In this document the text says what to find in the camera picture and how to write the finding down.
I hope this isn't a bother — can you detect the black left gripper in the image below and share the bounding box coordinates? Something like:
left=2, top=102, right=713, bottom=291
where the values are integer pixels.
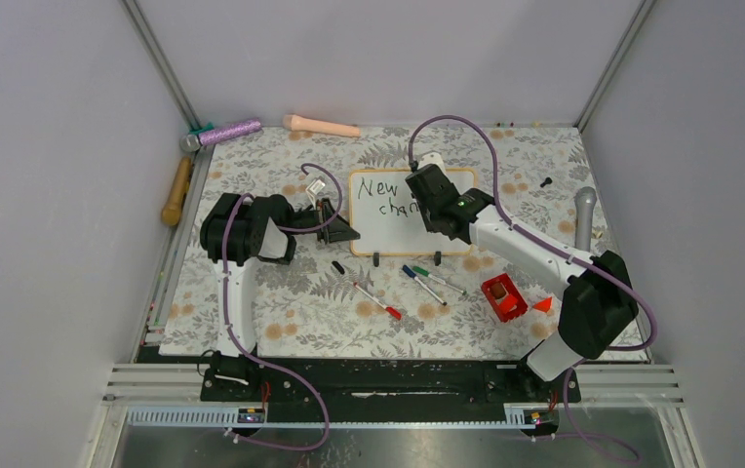
left=284, top=198, right=360, bottom=244

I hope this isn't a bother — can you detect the black marker cap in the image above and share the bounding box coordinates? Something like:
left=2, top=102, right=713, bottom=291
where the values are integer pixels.
left=332, top=261, right=345, bottom=275

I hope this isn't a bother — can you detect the yellow framed whiteboard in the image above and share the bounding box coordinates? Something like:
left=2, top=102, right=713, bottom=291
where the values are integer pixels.
left=345, top=169, right=471, bottom=256

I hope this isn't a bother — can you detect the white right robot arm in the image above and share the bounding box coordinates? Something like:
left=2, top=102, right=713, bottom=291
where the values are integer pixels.
left=406, top=164, right=638, bottom=402

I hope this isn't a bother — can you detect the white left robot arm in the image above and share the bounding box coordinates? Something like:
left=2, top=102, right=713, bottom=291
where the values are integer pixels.
left=199, top=193, right=361, bottom=358

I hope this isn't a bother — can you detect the green capped marker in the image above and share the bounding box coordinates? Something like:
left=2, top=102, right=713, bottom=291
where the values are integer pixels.
left=412, top=265, right=467, bottom=295

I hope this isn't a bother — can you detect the blue capped marker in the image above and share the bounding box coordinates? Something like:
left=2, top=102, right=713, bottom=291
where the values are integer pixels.
left=402, top=265, right=448, bottom=306

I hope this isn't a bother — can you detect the floral patterned table mat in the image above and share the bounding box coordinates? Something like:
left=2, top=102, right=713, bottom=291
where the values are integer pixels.
left=196, top=127, right=593, bottom=360

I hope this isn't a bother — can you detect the red capped marker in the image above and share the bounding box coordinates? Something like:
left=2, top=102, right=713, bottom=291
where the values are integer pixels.
left=353, top=283, right=402, bottom=320

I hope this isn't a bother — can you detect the red plastic box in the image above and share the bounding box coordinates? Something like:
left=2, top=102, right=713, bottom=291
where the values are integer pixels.
left=481, top=273, right=529, bottom=323

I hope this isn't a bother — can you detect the pink toy microphone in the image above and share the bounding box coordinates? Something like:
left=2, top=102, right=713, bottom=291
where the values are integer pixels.
left=283, top=114, right=361, bottom=138

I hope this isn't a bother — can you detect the orange triangular piece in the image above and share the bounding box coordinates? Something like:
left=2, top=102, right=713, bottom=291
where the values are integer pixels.
left=531, top=297, right=553, bottom=314

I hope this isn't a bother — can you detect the silver toy microphone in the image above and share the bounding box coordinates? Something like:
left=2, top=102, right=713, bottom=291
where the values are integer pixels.
left=574, top=186, right=598, bottom=252

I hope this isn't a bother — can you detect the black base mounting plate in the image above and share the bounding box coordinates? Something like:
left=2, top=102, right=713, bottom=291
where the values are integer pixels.
left=135, top=345, right=582, bottom=425

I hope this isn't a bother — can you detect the purple glitter toy microphone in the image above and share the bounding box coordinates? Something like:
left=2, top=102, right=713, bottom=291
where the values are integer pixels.
left=178, top=119, right=262, bottom=153

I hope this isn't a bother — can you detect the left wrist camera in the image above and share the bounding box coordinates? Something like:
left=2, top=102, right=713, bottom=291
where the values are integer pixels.
left=305, top=178, right=326, bottom=198

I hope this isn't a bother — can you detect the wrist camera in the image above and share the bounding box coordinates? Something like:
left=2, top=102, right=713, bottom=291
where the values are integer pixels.
left=305, top=178, right=326, bottom=198
left=410, top=151, right=446, bottom=173

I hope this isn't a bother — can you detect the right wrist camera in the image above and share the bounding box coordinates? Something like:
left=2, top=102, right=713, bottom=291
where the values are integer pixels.
left=410, top=151, right=446, bottom=173

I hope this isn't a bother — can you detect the white slotted cable duct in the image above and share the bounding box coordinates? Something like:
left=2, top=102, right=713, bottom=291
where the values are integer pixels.
left=125, top=403, right=558, bottom=431

